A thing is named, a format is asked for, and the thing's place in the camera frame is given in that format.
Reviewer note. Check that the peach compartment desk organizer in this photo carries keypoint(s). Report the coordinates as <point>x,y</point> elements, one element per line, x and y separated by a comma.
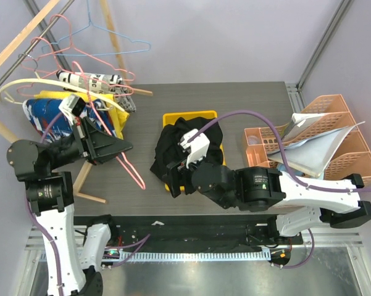
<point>257,143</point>

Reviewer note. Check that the white papers in rack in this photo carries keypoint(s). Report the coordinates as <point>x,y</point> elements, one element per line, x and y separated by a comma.
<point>312,155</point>

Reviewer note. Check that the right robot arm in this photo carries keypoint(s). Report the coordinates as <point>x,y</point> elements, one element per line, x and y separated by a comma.
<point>256,189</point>

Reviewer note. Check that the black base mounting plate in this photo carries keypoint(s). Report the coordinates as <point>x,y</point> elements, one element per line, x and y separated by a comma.
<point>202,233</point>

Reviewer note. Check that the empty pink wire hanger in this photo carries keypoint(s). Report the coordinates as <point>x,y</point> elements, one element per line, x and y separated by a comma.
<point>64,47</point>

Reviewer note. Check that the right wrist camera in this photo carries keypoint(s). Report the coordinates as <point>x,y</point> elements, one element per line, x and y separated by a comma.
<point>196,149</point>

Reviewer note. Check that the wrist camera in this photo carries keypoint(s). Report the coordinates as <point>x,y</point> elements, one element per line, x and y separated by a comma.
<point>72,107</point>
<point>196,149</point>

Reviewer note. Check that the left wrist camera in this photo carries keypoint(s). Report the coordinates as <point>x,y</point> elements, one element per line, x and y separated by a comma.
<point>72,107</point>

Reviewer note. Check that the yellow plastic tray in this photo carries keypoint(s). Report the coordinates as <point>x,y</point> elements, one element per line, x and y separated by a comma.
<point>170,118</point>

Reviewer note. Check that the pink wire hanger with newsprint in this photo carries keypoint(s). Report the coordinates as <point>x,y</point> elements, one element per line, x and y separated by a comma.
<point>89,61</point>

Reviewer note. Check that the blue white patterned garment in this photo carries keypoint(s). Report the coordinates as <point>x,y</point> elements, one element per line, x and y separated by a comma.
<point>40,112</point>

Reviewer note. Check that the newspaper print trousers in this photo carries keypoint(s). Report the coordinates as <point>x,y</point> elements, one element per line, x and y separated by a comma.
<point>101,84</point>

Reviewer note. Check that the cream plastic hanger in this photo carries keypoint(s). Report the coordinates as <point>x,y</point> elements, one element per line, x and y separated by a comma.
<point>5,96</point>

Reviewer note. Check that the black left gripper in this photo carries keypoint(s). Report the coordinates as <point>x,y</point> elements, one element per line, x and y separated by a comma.
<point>94,143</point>

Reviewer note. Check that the black trousers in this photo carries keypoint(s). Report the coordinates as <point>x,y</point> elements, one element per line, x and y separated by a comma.
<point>168,150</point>

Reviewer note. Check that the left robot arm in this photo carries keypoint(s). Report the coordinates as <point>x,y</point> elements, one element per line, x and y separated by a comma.
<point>50,199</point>

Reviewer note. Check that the wooden clothes rack frame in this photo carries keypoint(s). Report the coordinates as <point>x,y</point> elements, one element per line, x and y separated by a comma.
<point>7,134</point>

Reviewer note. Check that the yellow garment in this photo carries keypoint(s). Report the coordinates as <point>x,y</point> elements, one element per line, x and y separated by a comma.
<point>118,116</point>

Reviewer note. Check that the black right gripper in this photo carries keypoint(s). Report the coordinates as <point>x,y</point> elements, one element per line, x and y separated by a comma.
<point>176,171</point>

